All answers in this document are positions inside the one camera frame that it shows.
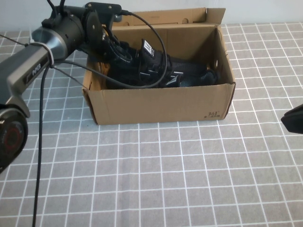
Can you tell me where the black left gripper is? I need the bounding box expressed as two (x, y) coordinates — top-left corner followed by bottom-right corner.
(81, 11), (133, 63)

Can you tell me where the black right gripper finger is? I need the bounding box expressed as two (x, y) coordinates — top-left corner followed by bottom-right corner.
(281, 103), (303, 135)

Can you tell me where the black knit sneaker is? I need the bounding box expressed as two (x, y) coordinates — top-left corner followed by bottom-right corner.
(113, 39), (209, 79)
(106, 70), (221, 88)

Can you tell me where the brown cardboard shoe box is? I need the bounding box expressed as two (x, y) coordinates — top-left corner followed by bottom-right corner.
(81, 8), (237, 125)

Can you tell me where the white zip tie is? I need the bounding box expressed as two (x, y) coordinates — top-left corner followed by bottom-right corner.
(27, 39), (54, 66)

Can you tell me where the grey checked tablecloth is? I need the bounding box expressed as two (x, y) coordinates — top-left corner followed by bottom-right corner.
(0, 22), (303, 227)

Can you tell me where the black camera cable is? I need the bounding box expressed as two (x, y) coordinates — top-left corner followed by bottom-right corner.
(32, 9), (166, 227)

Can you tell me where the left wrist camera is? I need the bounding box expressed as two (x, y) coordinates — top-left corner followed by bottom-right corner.
(84, 1), (131, 23)

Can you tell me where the thin black wire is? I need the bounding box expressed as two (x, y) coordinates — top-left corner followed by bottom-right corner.
(0, 34), (86, 88)

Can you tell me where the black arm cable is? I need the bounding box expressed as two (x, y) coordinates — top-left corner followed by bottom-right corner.
(46, 0), (67, 15)

